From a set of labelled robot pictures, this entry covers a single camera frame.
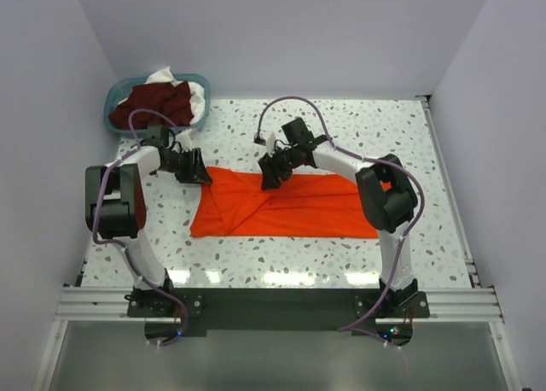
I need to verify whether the dark red t shirt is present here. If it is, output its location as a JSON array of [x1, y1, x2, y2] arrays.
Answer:
[[108, 82, 197, 130]]

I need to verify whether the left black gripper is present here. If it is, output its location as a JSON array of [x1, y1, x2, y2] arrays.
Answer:
[[161, 147, 212, 184]]

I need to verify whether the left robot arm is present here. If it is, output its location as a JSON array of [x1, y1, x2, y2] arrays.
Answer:
[[84, 125, 212, 316]]

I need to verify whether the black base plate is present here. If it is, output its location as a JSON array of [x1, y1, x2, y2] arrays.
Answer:
[[126, 286, 431, 339]]

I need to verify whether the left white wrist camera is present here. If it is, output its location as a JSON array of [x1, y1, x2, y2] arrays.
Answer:
[[175, 130, 193, 151]]

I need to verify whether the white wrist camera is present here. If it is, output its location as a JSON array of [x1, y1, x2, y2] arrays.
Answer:
[[261, 131, 276, 156], [175, 130, 193, 151]]

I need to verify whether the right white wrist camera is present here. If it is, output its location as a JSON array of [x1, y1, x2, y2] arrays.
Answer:
[[261, 131, 276, 156]]

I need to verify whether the teal plastic basket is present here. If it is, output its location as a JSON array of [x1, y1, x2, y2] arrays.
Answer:
[[103, 76, 194, 135]]

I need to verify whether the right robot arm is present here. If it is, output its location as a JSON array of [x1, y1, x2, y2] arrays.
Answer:
[[254, 118, 418, 317]]

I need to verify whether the white t shirt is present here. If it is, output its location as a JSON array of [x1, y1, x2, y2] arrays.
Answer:
[[144, 67, 211, 131]]

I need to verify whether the orange t shirt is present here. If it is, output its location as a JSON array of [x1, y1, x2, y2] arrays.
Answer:
[[190, 167, 378, 239]]

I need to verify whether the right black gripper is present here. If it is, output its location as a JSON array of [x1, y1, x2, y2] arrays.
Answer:
[[258, 144, 300, 191]]

